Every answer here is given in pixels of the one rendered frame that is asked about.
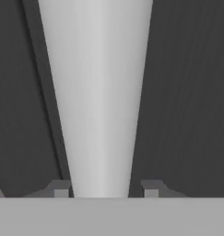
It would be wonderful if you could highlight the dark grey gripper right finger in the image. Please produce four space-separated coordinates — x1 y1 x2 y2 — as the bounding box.
140 179 189 198

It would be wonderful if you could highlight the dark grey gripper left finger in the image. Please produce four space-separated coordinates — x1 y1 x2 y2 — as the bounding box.
23 179 72 198

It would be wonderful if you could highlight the silver fridge door handle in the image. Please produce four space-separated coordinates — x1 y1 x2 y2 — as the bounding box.
37 0 154 198

